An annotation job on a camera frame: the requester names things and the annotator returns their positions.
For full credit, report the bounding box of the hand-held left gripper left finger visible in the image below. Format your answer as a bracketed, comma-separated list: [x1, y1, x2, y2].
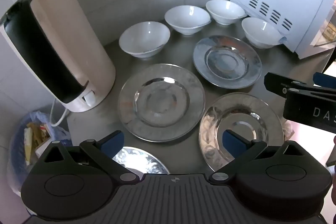
[42, 130, 141, 185]

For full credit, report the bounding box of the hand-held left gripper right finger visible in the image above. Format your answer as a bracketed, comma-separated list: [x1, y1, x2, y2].
[209, 130, 309, 185]

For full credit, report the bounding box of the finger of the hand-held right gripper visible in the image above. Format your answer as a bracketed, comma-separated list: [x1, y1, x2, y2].
[264, 72, 336, 96]
[312, 72, 336, 89]

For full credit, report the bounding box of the stainless steel plate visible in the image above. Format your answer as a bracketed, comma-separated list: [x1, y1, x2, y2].
[199, 93, 284, 172]
[118, 63, 206, 142]
[193, 35, 262, 89]
[112, 147, 170, 174]

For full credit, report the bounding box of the white ceramic bowl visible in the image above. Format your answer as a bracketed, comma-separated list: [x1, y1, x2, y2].
[205, 0, 248, 25]
[164, 5, 211, 35]
[241, 17, 288, 49]
[119, 21, 171, 59]

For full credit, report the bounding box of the yellow wrapper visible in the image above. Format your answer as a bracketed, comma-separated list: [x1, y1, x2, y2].
[24, 128, 34, 165]

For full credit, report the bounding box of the beige electric kettle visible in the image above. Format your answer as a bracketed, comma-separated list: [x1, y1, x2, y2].
[0, 0, 116, 112]

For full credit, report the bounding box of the white kettle power cable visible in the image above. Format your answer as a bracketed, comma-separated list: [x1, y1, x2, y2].
[50, 98, 70, 127]

